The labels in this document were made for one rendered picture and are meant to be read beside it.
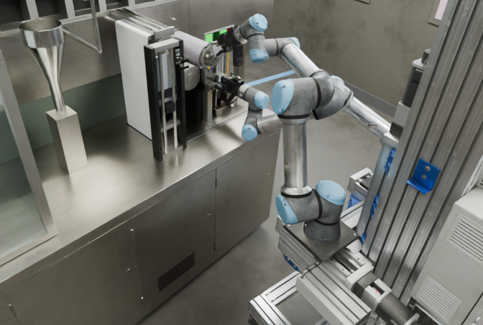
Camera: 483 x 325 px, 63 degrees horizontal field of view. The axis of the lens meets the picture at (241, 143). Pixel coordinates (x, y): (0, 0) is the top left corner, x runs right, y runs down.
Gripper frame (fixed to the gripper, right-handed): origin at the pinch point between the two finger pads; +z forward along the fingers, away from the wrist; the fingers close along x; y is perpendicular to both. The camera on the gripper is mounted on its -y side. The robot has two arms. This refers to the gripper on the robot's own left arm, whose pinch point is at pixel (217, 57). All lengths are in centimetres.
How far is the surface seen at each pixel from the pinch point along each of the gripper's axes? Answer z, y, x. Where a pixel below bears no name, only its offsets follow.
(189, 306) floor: 59, -115, 46
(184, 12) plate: 21.3, 32.0, -10.6
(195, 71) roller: 7.3, -1.7, 10.7
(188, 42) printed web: 8.9, 12.9, 5.4
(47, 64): -1, 18, 76
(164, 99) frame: 0.6, -9.6, 37.2
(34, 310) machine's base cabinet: 22, -61, 114
